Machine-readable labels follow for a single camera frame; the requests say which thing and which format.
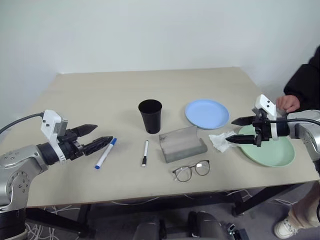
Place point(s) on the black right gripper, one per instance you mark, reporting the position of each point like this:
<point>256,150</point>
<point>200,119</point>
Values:
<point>263,130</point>

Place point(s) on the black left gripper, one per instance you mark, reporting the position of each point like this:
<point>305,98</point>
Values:
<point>71,147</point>

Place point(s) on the blue capped white marker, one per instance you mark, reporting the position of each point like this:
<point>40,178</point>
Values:
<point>105,155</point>

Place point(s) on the white tissue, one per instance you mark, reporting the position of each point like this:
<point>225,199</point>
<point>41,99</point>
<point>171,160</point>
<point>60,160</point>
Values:
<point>220,142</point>

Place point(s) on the light green plate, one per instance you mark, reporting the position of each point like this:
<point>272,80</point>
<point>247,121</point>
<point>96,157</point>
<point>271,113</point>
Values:
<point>272,152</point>

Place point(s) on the black capped white marker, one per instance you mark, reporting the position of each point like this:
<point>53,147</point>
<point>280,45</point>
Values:
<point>145,152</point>

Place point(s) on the thin framed eyeglasses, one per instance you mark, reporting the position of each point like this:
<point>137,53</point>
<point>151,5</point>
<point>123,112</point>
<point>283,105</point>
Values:
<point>202,168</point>

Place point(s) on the grey glasses case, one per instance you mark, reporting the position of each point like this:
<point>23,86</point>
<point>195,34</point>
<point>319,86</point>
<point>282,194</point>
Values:
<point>181,146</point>

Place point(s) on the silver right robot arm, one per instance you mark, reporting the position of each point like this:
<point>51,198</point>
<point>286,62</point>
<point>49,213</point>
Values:
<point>303,132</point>

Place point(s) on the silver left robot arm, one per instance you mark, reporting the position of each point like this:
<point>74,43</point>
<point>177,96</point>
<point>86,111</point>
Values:
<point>22,155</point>

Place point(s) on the person's bare hand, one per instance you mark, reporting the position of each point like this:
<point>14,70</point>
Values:
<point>290,103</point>

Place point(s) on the light blue plate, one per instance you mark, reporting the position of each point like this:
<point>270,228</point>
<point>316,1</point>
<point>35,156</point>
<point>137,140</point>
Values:
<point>206,113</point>

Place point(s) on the black plastic cup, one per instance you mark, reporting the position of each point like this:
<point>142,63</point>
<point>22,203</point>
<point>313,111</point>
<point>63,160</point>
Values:
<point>151,120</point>

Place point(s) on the person's black jacket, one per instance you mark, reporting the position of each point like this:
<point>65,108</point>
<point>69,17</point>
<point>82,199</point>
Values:
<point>306,80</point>

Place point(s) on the dark grey rounded shape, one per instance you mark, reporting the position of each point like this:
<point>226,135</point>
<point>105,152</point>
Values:
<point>206,225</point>
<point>148,227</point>

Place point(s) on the small black floor device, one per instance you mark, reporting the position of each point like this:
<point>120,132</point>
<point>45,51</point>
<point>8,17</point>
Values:
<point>236,232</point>

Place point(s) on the person's beige trousers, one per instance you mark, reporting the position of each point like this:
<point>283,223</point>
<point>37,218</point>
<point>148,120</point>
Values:
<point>305,212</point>

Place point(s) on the person's white shoe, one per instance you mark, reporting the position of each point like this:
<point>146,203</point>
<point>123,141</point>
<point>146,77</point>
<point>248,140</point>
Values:
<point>283,228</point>

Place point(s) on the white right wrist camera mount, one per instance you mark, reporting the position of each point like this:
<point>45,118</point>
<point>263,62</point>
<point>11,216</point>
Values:
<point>266,103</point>

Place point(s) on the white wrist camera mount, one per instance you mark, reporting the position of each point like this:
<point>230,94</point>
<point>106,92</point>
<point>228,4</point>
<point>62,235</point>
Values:
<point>266,103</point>
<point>51,120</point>

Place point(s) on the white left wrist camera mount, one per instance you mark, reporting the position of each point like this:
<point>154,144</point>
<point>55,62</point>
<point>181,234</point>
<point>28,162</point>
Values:
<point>51,120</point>

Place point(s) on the black metal table frame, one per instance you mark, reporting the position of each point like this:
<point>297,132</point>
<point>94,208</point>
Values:
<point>262,197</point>

